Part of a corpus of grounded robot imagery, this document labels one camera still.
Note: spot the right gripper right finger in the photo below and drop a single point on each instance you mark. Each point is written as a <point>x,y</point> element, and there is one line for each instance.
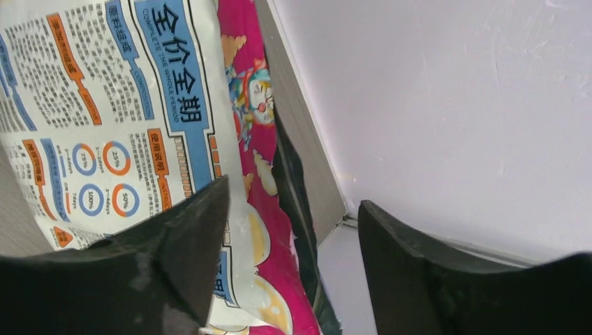
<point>420,285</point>

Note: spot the colourful pet food bag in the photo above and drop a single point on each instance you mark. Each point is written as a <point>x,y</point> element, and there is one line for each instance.
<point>115,111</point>

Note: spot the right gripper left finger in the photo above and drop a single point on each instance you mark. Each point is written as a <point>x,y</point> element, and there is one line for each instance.
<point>156,277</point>

